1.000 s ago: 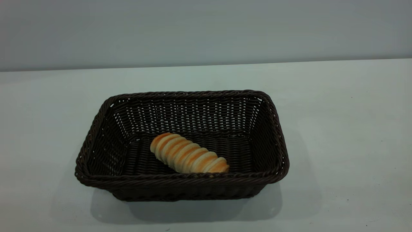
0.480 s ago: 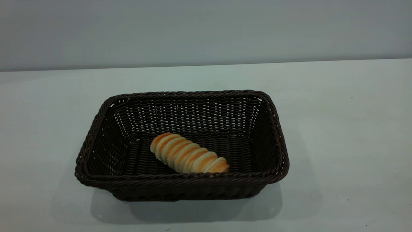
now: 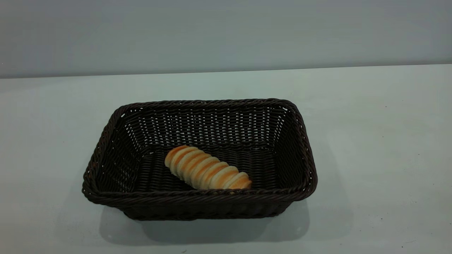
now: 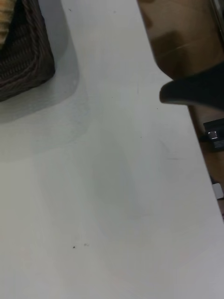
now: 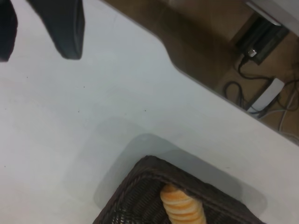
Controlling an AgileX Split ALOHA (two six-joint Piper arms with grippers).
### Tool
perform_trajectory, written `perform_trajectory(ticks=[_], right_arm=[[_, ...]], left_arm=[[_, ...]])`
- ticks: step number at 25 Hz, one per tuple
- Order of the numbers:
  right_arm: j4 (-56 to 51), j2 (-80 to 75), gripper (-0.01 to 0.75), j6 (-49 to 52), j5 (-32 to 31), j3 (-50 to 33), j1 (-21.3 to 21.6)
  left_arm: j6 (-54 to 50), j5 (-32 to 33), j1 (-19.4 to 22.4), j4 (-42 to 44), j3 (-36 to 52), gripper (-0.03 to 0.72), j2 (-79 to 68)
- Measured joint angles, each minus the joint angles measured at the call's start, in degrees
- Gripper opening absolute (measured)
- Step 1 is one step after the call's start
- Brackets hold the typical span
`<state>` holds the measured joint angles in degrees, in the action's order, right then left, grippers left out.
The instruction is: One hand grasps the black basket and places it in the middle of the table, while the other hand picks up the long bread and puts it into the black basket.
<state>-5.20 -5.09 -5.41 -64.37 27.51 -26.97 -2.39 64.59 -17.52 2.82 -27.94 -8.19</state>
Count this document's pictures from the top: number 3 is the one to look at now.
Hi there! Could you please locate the dark brown wicker basket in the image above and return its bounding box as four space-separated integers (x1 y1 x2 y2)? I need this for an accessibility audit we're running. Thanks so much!
82 98 317 221

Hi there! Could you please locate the striped golden bread roll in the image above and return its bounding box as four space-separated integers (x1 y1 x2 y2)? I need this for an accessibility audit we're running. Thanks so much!
165 145 252 191

